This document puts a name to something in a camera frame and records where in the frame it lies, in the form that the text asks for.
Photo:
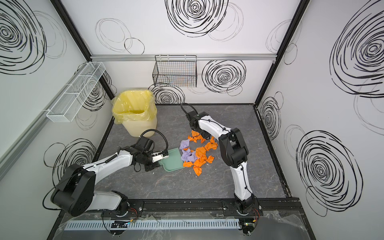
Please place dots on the purple scrap front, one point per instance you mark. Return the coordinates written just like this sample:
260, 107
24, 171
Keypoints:
188, 156

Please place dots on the orange scrap lower middle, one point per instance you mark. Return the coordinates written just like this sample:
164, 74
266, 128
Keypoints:
200, 162

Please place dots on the white wire shelf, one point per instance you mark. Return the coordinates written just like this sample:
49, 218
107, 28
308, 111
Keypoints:
83, 91

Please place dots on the yellow bin liner bag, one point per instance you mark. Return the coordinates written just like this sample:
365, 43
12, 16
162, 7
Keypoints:
134, 105

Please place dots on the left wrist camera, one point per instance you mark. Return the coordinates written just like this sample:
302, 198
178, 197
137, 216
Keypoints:
158, 156

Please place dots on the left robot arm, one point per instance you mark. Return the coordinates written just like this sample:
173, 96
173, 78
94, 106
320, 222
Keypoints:
75, 193

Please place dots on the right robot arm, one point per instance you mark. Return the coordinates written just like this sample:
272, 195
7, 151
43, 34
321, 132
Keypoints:
234, 153

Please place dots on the orange scrap front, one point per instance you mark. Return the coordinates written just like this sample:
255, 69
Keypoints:
188, 164

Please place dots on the white slotted cable duct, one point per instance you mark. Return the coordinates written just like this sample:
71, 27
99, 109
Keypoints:
116, 225

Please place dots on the cream trash bin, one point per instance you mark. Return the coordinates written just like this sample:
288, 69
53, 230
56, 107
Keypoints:
136, 128

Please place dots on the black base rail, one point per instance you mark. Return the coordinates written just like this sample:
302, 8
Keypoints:
222, 207

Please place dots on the green plastic dustpan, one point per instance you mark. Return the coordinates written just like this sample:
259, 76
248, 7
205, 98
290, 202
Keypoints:
173, 162

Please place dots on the orange scrap lower right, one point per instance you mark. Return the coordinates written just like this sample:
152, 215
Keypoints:
210, 159

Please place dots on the black wire basket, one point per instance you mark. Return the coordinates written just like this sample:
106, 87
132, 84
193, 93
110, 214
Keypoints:
175, 70

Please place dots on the orange scrap by dustpan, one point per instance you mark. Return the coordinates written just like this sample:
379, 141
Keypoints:
211, 145

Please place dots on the purple scrap pair back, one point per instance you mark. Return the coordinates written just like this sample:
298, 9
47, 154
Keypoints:
184, 144

